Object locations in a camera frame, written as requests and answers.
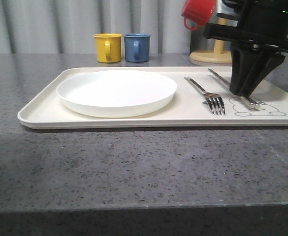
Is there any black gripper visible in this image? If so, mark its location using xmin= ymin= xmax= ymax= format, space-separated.
xmin=203 ymin=0 xmax=288 ymax=96

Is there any wooden mug tree stand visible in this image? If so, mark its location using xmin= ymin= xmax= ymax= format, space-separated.
xmin=190 ymin=17 xmax=233 ymax=65

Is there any blue enamel mug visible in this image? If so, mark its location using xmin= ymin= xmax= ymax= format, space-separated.
xmin=124 ymin=33 xmax=151 ymax=62

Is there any cream rabbit print tray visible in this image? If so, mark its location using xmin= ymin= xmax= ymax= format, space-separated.
xmin=18 ymin=66 xmax=288 ymax=129

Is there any yellow enamel mug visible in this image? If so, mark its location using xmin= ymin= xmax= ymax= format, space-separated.
xmin=93 ymin=33 xmax=123 ymax=63

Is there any red enamel mug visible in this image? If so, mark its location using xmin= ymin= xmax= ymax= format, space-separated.
xmin=181 ymin=0 xmax=216 ymax=30

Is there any white round plate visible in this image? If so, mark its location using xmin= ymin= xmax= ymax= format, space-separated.
xmin=56 ymin=70 xmax=177 ymax=118

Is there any silver metal fork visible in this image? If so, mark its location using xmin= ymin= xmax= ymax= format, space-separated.
xmin=184 ymin=77 xmax=226 ymax=116

